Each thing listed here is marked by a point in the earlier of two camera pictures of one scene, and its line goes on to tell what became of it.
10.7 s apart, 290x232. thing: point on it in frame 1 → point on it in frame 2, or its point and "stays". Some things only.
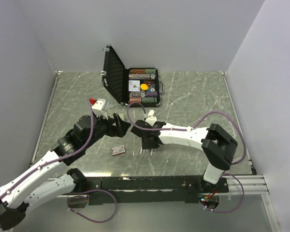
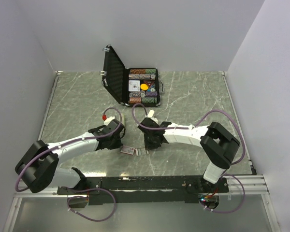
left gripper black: [122, 126] → [118, 144]
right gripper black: [145, 145] stays
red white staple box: [118, 150] → [128, 150]
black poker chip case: [132, 87] stays
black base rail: [130, 190] stays
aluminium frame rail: [248, 186] stays
